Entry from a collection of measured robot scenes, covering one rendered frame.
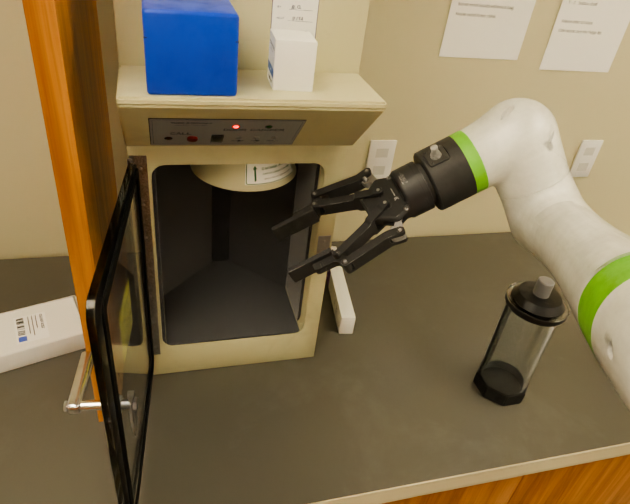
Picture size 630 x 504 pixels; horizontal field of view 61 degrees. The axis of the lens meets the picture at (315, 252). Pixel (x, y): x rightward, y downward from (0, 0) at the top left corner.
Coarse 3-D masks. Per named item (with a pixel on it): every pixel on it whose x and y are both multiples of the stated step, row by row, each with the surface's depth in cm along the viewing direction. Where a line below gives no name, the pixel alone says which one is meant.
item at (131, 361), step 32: (128, 224) 68; (128, 256) 68; (96, 288) 51; (128, 288) 68; (128, 320) 68; (96, 352) 52; (128, 352) 69; (128, 384) 69; (128, 416) 69; (128, 448) 70
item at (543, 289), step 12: (540, 276) 93; (516, 288) 95; (528, 288) 95; (540, 288) 92; (552, 288) 92; (516, 300) 93; (528, 300) 92; (540, 300) 92; (552, 300) 93; (540, 312) 91; (552, 312) 91
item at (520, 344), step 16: (512, 288) 97; (512, 304) 93; (512, 320) 95; (544, 320) 90; (560, 320) 91; (496, 336) 100; (512, 336) 96; (528, 336) 94; (544, 336) 94; (496, 352) 100; (512, 352) 97; (528, 352) 96; (496, 368) 101; (512, 368) 98; (528, 368) 98; (496, 384) 102; (512, 384) 101
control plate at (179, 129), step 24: (168, 120) 64; (192, 120) 64; (216, 120) 65; (240, 120) 66; (264, 120) 67; (288, 120) 67; (168, 144) 71; (192, 144) 72; (216, 144) 73; (240, 144) 74; (264, 144) 75; (288, 144) 76
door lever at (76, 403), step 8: (88, 352) 68; (80, 360) 67; (88, 360) 67; (80, 368) 66; (88, 368) 66; (80, 376) 65; (88, 376) 65; (72, 384) 64; (80, 384) 64; (72, 392) 63; (80, 392) 63; (72, 400) 62; (80, 400) 62; (88, 400) 62; (96, 400) 62; (64, 408) 61; (72, 408) 61; (80, 408) 62; (88, 408) 62; (96, 408) 62
